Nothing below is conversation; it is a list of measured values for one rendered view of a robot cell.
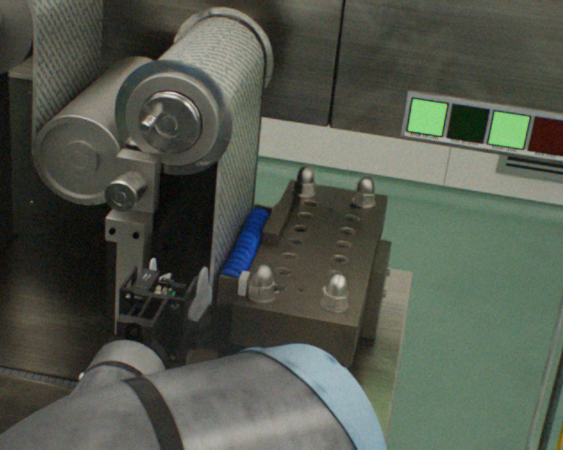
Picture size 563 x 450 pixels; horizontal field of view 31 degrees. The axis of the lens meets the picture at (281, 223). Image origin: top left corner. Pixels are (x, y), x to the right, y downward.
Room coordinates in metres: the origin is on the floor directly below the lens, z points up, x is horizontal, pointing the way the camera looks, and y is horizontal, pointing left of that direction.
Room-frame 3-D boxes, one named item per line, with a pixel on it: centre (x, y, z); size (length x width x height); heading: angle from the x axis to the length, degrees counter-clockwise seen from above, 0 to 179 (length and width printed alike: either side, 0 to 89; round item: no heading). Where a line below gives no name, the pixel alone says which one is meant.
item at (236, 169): (1.27, 0.07, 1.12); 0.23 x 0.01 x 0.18; 172
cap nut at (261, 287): (1.13, 0.02, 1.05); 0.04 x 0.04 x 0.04
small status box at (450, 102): (1.42, -0.29, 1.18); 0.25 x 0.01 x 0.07; 82
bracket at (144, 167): (1.12, 0.18, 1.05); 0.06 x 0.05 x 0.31; 172
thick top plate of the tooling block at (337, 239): (1.29, -0.06, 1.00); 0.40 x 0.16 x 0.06; 172
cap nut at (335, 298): (1.13, -0.08, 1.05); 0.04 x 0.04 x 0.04
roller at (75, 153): (1.30, 0.24, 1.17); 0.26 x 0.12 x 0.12; 172
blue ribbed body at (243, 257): (1.27, 0.05, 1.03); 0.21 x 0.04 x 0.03; 172
